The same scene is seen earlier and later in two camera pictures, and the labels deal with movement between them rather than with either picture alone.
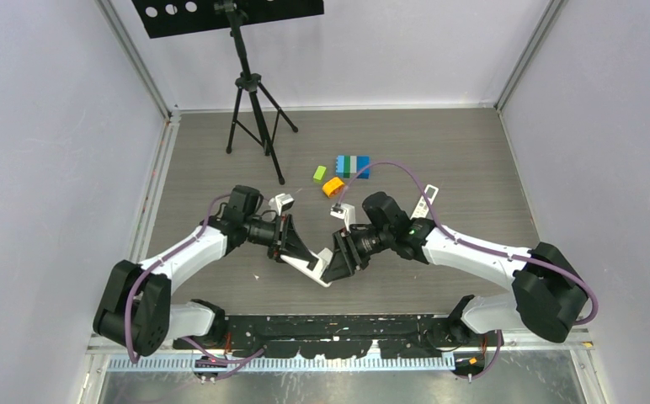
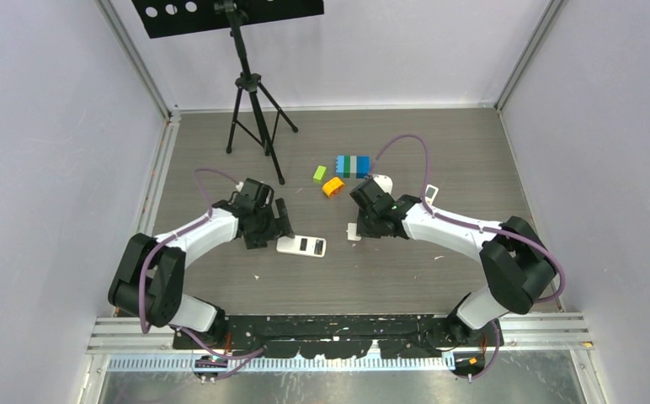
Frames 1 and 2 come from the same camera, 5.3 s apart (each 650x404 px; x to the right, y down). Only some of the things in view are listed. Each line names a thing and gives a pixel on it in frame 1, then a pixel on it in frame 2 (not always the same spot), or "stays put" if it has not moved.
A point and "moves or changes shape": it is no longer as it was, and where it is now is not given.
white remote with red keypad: x=315 y=274 moves or changes shape
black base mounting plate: x=337 y=336 stays put
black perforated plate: x=173 y=18 stays put
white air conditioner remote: x=422 y=208 stays put
